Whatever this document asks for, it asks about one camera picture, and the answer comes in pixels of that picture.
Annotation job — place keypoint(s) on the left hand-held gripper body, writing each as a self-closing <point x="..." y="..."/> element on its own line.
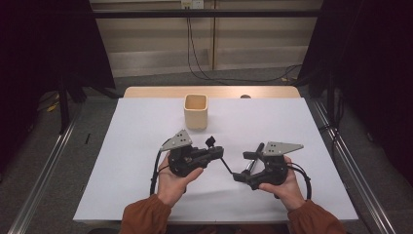
<point x="180" y="159"/>

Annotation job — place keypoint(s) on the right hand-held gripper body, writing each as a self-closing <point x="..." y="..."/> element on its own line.
<point x="274" y="169"/>

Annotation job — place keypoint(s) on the cream square cup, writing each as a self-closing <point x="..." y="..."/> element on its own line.
<point x="195" y="113"/>

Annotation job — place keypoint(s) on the person's right hand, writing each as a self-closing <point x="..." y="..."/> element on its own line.
<point x="289" y="191"/>

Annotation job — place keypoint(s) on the person's left hand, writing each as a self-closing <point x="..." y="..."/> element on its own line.
<point x="172" y="188"/>

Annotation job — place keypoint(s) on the white table mat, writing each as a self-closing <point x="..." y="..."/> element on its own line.
<point x="136" y="146"/>

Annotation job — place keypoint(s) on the wooden table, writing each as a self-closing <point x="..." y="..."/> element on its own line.
<point x="156" y="92"/>

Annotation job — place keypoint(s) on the black metal stand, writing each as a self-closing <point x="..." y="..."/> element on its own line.
<point x="64" y="107"/>
<point x="331" y="97"/>

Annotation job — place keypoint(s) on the black curtain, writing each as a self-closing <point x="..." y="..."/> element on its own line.
<point x="373" y="65"/>
<point x="48" y="48"/>

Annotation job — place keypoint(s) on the aluminium floor rail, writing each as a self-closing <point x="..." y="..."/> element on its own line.
<point x="354" y="165"/>
<point x="45" y="165"/>

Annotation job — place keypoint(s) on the white wall socket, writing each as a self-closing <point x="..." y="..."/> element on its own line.
<point x="193" y="4"/>

